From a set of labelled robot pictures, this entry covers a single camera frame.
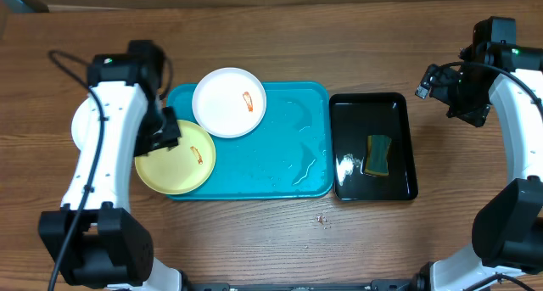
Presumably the green yellow sponge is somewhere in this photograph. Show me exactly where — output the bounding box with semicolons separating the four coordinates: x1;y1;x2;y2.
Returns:
364;135;392;176

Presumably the yellow plate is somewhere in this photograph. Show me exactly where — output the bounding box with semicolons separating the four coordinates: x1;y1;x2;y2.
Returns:
135;120;216;195

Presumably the black rectangular water tray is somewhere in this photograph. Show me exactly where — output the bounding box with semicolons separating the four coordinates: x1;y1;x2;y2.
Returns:
329;92;418;201

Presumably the teal plastic tray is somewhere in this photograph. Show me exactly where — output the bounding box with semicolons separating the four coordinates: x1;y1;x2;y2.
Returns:
177;81;334;201

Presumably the white plate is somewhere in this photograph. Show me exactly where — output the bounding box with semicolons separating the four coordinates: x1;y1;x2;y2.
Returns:
192;67;267;138
70;98;96;150

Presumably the small crumb debris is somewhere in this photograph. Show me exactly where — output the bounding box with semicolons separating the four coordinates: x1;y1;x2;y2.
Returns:
315;213;332;230

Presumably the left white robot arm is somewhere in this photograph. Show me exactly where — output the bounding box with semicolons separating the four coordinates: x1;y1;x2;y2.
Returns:
38;47;188;290

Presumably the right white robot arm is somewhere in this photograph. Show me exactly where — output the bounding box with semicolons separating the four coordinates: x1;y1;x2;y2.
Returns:
409;40;542;291

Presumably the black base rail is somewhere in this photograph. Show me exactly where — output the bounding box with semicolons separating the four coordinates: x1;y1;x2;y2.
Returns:
182;279;411;291

